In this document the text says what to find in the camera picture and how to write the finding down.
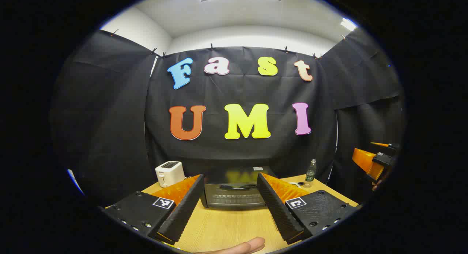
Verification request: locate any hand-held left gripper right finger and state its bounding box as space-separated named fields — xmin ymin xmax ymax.
xmin=257 ymin=173 xmax=361 ymax=245

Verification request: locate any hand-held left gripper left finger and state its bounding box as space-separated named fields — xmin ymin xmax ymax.
xmin=99 ymin=174 xmax=205 ymax=246

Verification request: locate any black electric oven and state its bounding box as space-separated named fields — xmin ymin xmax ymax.
xmin=199 ymin=166 xmax=278 ymax=211

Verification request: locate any white toaster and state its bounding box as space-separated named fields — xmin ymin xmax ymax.
xmin=155 ymin=161 xmax=185 ymax=188

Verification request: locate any clear plastic water bottle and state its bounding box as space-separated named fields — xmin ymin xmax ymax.
xmin=305 ymin=159 xmax=317 ymax=188

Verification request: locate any black backdrop cloth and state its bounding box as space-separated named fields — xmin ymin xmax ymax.
xmin=49 ymin=27 xmax=405 ymax=208

